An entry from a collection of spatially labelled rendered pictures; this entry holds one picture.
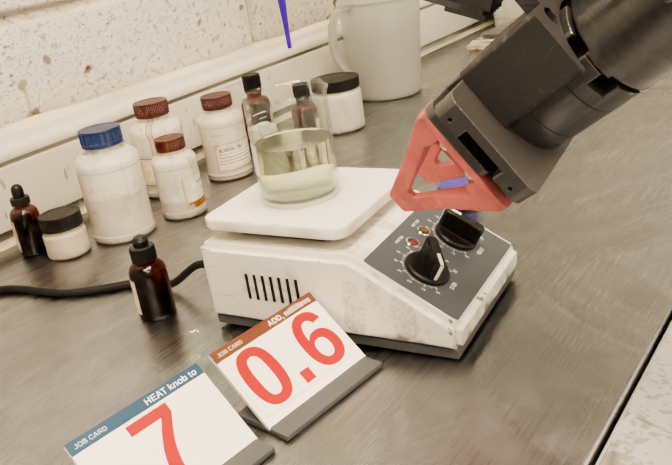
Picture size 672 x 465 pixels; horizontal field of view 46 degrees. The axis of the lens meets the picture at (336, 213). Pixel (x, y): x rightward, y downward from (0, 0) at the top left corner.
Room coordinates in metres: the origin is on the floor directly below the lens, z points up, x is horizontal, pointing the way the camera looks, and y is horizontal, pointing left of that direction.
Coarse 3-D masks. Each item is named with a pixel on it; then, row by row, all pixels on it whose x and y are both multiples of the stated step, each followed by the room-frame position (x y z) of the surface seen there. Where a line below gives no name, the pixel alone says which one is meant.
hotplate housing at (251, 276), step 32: (416, 192) 0.57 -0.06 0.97; (384, 224) 0.52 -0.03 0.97; (224, 256) 0.52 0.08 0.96; (256, 256) 0.51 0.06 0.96; (288, 256) 0.50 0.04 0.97; (320, 256) 0.48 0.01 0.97; (352, 256) 0.47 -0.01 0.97; (512, 256) 0.53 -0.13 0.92; (224, 288) 0.52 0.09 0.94; (256, 288) 0.51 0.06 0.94; (288, 288) 0.49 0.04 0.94; (320, 288) 0.48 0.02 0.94; (352, 288) 0.47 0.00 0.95; (384, 288) 0.45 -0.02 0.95; (224, 320) 0.53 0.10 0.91; (256, 320) 0.52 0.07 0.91; (352, 320) 0.47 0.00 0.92; (384, 320) 0.46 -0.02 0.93; (416, 320) 0.44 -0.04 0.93; (448, 320) 0.44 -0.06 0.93; (480, 320) 0.47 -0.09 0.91; (416, 352) 0.45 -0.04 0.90; (448, 352) 0.44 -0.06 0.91
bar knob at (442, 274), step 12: (432, 240) 0.48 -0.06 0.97; (420, 252) 0.49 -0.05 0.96; (432, 252) 0.47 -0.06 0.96; (408, 264) 0.47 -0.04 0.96; (420, 264) 0.48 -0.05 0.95; (432, 264) 0.46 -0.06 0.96; (444, 264) 0.46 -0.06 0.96; (420, 276) 0.46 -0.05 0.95; (432, 276) 0.46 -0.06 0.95; (444, 276) 0.47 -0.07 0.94
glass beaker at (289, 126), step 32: (256, 96) 0.57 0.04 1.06; (288, 96) 0.58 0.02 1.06; (320, 96) 0.54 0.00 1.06; (256, 128) 0.53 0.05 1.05; (288, 128) 0.52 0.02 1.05; (320, 128) 0.53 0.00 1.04; (256, 160) 0.54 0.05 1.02; (288, 160) 0.52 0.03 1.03; (320, 160) 0.53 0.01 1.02; (288, 192) 0.52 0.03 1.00; (320, 192) 0.53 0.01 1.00
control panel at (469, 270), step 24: (408, 216) 0.53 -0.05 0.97; (432, 216) 0.54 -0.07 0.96; (384, 240) 0.50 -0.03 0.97; (480, 240) 0.53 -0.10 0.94; (384, 264) 0.47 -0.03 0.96; (456, 264) 0.49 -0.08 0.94; (480, 264) 0.50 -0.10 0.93; (408, 288) 0.45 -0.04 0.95; (432, 288) 0.46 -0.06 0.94; (456, 288) 0.47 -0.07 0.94; (480, 288) 0.47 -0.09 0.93; (456, 312) 0.44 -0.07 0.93
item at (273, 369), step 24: (312, 312) 0.47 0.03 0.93; (264, 336) 0.44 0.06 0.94; (288, 336) 0.45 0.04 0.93; (312, 336) 0.45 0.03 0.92; (336, 336) 0.46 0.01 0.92; (240, 360) 0.42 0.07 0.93; (264, 360) 0.43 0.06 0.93; (288, 360) 0.43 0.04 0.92; (312, 360) 0.44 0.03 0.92; (336, 360) 0.44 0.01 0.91; (240, 384) 0.41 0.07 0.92; (264, 384) 0.41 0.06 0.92; (288, 384) 0.42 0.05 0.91; (264, 408) 0.40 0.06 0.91
